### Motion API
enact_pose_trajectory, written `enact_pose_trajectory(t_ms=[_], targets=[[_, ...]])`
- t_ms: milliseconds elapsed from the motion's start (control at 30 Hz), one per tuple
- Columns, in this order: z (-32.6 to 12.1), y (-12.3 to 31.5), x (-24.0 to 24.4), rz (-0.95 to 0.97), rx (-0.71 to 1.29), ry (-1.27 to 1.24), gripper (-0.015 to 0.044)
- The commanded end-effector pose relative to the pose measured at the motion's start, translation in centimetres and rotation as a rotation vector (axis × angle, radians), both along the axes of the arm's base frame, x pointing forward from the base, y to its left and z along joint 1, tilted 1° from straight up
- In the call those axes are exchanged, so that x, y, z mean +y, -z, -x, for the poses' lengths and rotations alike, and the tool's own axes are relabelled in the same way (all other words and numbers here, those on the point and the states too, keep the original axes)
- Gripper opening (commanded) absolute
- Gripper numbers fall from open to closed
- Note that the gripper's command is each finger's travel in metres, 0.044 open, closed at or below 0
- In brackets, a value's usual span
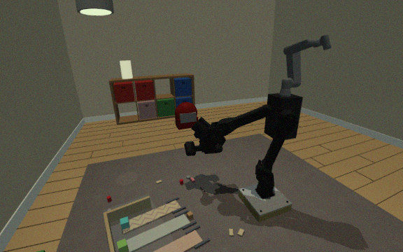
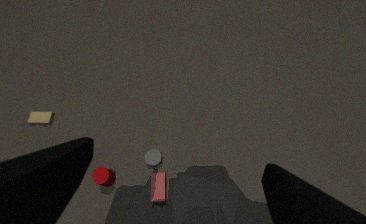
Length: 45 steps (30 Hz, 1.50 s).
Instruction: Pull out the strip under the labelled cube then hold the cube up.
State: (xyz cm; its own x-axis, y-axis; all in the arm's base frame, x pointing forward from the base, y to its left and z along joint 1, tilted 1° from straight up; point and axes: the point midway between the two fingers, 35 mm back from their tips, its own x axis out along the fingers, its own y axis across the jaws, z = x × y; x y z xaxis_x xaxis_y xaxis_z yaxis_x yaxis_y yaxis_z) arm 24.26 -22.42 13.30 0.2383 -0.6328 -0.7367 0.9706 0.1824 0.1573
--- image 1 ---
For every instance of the tan zigzag-patterned strip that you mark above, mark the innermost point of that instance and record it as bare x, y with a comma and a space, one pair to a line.
168, 208

